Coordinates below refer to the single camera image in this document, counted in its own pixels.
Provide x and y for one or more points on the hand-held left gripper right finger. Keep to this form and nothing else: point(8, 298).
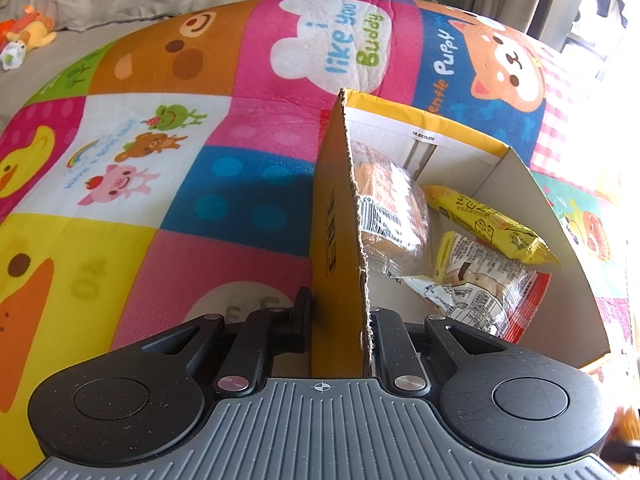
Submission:
point(392, 332)

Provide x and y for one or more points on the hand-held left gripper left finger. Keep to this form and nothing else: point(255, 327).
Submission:
point(300, 320)

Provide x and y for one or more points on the yellow cardboard shoe box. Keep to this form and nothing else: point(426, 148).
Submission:
point(340, 260)

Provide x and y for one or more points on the red-edged snack packet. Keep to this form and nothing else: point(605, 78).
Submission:
point(480, 287)

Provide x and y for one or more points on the clear bread packet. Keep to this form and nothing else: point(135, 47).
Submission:
point(387, 205)

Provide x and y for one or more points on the yellow snack packet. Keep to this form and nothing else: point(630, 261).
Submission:
point(495, 222)

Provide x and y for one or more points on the colourful cartoon play mat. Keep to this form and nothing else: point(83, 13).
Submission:
point(175, 170)

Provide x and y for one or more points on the orange plush toy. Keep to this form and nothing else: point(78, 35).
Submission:
point(32, 27)

